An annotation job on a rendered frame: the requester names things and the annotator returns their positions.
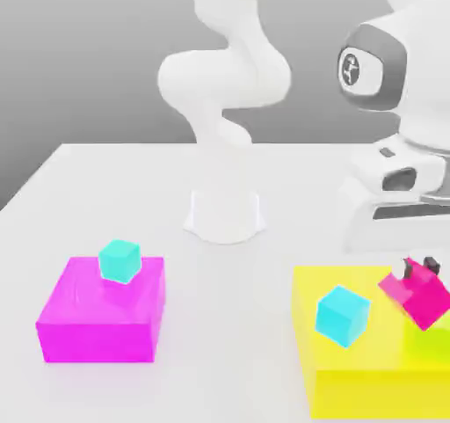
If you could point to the small pink cube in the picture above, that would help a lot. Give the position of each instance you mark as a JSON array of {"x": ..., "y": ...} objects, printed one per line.
[{"x": 423, "y": 300}]

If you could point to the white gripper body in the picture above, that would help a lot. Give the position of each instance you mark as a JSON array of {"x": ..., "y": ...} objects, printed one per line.
[{"x": 358, "y": 233}]

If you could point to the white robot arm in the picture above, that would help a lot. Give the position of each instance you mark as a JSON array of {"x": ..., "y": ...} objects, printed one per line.
[{"x": 225, "y": 74}]

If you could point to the large magenta box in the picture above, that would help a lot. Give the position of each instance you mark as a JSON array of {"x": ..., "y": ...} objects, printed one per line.
[{"x": 102, "y": 321}]

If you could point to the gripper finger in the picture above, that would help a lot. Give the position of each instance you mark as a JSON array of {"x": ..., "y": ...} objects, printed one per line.
[
  {"x": 408, "y": 270},
  {"x": 431, "y": 264}
]

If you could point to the large yellow box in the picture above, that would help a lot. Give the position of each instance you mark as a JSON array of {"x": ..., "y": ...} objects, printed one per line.
[{"x": 365, "y": 384}]

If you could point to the small turquoise cube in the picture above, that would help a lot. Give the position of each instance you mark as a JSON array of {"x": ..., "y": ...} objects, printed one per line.
[{"x": 120, "y": 261}]

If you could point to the small cyan cube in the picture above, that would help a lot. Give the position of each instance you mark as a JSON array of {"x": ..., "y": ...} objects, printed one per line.
[{"x": 342, "y": 315}]

